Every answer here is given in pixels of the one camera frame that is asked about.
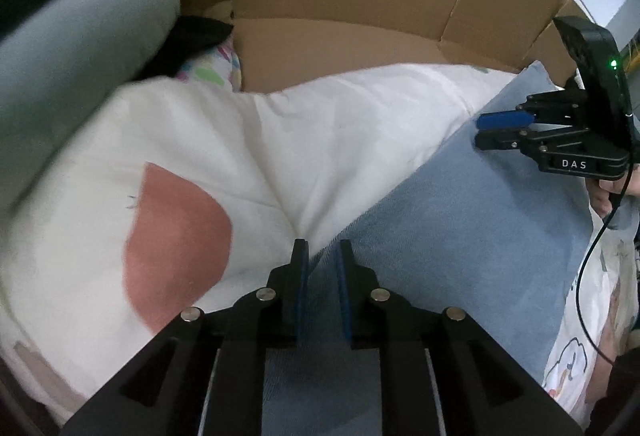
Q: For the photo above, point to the colourful printed cloth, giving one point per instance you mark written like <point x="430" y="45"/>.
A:
<point x="210" y="66"/>

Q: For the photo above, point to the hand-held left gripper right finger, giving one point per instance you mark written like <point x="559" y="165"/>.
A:
<point x="342" y="306"/>

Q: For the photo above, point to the grey neck pillow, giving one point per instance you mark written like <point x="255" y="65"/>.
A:
<point x="75" y="41"/>

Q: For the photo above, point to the white printed blanket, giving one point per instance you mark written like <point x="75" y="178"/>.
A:
<point x="175" y="126"/>

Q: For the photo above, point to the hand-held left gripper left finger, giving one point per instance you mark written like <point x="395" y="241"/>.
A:
<point x="301" y="306"/>

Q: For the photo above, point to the blue denim pants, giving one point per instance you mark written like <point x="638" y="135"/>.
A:
<point x="450" y="226"/>

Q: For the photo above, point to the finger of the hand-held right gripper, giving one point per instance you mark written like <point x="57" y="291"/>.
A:
<point x="505" y="120"/>
<point x="500" y="140"/>

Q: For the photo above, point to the person's right hand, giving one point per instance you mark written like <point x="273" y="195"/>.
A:
<point x="602" y="196"/>

